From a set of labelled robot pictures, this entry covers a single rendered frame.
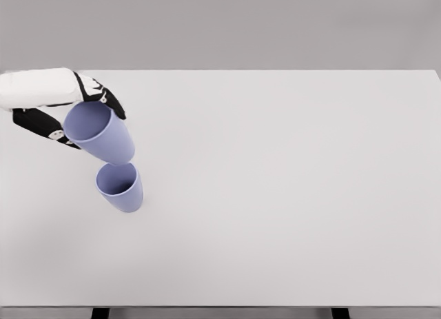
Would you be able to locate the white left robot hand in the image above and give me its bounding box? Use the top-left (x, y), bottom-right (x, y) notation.
top-left (0, 68), bottom-right (127, 150)

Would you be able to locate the lavender plastic cup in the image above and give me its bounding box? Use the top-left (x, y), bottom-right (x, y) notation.
top-left (63, 101), bottom-right (136, 166)
top-left (95, 162), bottom-right (143, 214)

